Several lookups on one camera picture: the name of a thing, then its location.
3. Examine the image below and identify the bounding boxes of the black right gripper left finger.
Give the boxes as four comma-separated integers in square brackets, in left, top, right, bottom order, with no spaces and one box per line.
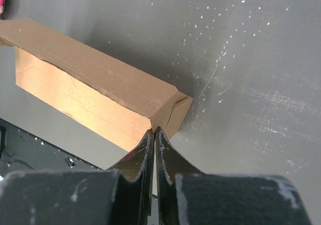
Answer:
[1,130,154,224]

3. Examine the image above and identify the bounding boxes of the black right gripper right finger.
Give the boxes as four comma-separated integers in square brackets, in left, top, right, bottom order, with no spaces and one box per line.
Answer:
[155,128,311,224]

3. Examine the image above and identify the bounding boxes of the brown cardboard box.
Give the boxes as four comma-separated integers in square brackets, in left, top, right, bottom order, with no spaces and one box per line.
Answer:
[1,19,193,151]

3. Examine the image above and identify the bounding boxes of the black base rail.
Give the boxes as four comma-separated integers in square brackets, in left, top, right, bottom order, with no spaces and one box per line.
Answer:
[1,119,99,179]

